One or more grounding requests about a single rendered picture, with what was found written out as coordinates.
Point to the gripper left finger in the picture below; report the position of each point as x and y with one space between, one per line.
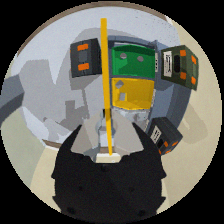
84 140

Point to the grey open bin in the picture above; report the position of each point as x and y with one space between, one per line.
139 112

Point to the orange bar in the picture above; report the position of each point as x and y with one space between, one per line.
105 75

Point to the green open bin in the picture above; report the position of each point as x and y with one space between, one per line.
130 65

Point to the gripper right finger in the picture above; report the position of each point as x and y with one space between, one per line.
131 140

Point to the yellow bin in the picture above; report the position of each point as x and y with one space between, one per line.
138 93

